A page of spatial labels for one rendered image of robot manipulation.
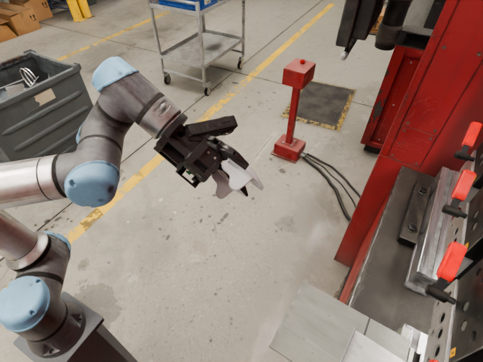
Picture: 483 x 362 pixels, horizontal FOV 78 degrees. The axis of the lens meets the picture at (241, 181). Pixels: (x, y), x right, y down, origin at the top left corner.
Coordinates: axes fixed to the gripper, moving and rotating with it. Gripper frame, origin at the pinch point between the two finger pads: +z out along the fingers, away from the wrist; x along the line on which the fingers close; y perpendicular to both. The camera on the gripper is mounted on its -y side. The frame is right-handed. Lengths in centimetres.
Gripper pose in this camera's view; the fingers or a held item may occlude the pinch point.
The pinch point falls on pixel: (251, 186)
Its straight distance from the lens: 61.7
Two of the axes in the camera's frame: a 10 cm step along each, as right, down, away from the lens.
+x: 4.5, -2.6, -8.6
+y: -5.1, 7.2, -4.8
